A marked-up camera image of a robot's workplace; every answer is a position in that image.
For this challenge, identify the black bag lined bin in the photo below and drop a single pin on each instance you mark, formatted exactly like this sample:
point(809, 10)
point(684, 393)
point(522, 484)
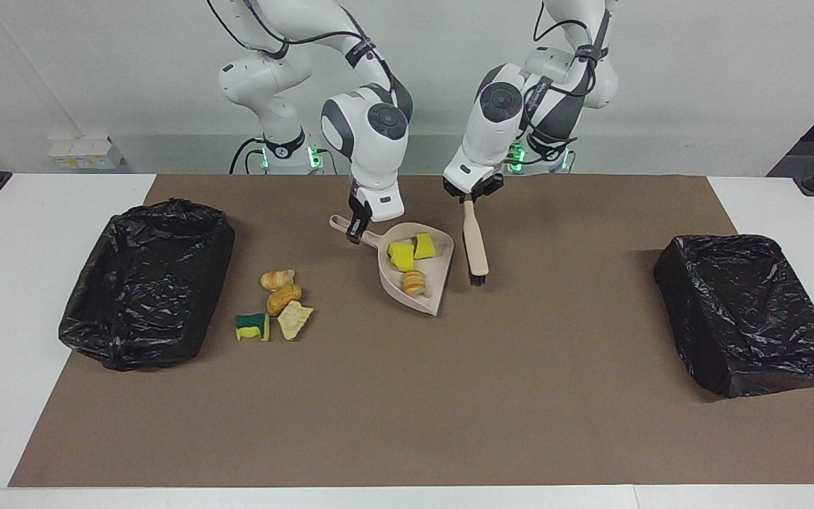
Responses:
point(746, 311)
point(145, 283)

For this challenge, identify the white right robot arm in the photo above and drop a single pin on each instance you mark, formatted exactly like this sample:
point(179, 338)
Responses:
point(372, 141)

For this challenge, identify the beige hand brush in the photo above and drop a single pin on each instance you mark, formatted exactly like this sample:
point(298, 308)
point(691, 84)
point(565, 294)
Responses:
point(476, 247)

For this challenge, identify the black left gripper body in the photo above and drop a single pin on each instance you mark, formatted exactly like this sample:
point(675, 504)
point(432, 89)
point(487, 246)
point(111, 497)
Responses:
point(474, 189)

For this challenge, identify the brown paper table mat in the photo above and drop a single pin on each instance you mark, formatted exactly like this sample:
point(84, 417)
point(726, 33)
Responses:
point(407, 424)

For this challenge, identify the orange striped bread piece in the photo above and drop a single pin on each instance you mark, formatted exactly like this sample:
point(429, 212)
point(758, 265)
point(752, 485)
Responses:
point(415, 283)
point(277, 280)

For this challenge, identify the beige plastic dustpan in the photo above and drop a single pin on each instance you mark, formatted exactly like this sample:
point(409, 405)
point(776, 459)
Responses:
point(435, 293)

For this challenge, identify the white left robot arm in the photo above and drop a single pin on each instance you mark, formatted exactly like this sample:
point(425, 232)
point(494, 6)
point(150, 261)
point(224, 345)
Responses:
point(492, 134)

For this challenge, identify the yellow sponge piece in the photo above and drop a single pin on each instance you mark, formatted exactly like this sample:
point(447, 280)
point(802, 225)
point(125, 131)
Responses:
point(400, 256)
point(425, 246)

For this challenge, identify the green and yellow sponge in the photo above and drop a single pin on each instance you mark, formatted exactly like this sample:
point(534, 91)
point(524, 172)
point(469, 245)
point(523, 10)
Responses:
point(251, 327)

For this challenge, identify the golden brown bread roll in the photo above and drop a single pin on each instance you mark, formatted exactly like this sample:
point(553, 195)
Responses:
point(284, 299)

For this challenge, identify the white wall socket box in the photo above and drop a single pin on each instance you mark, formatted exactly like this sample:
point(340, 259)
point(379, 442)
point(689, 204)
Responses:
point(85, 152)

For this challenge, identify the pale bread chunk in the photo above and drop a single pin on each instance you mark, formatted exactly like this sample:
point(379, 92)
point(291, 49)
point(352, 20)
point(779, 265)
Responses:
point(294, 320)

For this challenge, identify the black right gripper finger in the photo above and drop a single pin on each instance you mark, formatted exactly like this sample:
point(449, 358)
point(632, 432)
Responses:
point(360, 232)

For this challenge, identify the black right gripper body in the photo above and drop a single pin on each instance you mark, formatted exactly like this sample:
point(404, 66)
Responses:
point(360, 206)

